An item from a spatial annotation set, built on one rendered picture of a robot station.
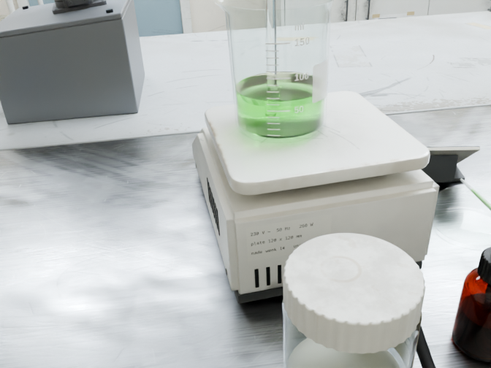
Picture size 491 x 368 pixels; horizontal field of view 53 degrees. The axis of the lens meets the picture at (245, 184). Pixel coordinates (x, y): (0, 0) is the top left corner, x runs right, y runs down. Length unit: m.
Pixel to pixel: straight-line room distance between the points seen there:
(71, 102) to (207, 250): 0.32
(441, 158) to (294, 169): 0.19
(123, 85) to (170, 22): 2.69
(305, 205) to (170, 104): 0.38
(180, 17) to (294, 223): 3.03
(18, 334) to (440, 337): 0.25
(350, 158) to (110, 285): 0.18
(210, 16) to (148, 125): 2.74
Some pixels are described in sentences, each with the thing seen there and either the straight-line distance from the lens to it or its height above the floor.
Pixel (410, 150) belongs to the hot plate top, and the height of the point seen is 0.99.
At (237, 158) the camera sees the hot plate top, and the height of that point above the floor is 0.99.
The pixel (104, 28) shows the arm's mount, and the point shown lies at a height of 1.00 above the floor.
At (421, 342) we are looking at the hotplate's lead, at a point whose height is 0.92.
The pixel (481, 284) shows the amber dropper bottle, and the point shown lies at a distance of 0.28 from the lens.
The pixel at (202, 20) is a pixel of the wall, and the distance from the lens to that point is 3.30.
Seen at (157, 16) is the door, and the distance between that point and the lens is 3.28.
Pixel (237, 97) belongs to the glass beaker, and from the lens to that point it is 0.31.
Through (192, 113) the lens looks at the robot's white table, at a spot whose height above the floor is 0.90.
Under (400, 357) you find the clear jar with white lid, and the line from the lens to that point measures 0.22.
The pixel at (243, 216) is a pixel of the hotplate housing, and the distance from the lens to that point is 0.27.
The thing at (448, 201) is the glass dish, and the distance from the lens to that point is 0.41.
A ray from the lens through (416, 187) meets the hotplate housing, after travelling 0.31.
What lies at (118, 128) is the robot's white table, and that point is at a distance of 0.58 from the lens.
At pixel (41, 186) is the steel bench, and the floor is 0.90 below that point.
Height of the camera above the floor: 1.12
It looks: 30 degrees down
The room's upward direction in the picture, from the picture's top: 3 degrees counter-clockwise
